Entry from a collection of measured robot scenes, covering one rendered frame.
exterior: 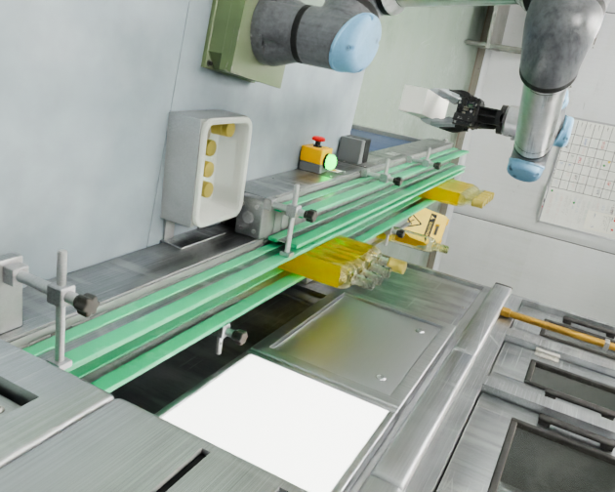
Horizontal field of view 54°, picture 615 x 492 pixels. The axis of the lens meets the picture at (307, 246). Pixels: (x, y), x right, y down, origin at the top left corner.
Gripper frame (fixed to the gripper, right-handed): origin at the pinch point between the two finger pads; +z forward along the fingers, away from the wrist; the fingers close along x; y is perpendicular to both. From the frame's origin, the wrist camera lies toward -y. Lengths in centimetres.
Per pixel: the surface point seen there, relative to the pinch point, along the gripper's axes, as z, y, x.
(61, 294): 12, 103, 39
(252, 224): 23, 39, 36
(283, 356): 4, 49, 59
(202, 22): 34, 55, -3
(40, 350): 19, 99, 50
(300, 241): 14, 32, 38
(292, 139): 34.1, 6.0, 16.4
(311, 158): 29.7, 0.1, 20.7
